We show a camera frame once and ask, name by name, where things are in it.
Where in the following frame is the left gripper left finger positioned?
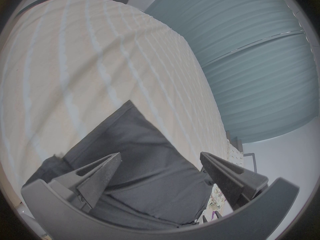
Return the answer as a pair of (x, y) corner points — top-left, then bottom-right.
(48, 152), (122, 210)

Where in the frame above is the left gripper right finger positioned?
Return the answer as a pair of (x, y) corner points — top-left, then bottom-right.
(200, 151), (269, 209)

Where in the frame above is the black T-shirt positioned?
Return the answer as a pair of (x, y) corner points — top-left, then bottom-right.
(22, 99), (222, 229)

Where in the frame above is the bed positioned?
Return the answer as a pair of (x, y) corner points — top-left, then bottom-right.
(0, 0), (257, 209)

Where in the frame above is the white printed garment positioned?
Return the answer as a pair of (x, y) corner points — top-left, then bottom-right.
(207, 185), (234, 218)

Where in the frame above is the grey bedside table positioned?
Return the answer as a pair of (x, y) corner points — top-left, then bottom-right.
(226, 131), (243, 149)

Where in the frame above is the blue-green curtain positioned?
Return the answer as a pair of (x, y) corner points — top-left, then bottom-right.
(145, 0), (319, 144)

